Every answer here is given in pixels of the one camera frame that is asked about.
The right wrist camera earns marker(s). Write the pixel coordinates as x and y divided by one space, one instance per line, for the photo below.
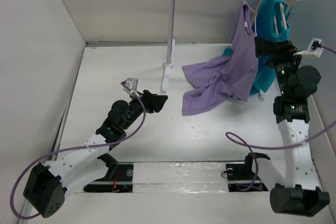
314 50

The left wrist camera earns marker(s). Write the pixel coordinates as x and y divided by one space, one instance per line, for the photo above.
130 86

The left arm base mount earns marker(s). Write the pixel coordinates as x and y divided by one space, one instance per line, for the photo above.
118 178

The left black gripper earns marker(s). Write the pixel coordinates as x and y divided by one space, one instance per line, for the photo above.
153 102

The purple t-shirt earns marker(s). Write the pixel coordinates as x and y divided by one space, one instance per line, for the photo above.
224 76

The wooden hanger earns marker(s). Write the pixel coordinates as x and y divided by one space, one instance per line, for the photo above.
283 19

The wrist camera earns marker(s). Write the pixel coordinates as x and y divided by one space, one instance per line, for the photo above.
130 86
314 50

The pink wire hanger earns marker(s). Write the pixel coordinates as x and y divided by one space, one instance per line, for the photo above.
255 11

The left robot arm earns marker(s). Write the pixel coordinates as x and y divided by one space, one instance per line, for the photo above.
50 183

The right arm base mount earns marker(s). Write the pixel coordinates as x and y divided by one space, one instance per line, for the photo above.
240 176

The teal t-shirt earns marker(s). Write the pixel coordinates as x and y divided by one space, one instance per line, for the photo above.
265 29

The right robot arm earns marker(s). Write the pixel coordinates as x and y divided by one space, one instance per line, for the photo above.
298 191

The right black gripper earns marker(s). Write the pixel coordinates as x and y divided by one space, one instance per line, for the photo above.
283 50

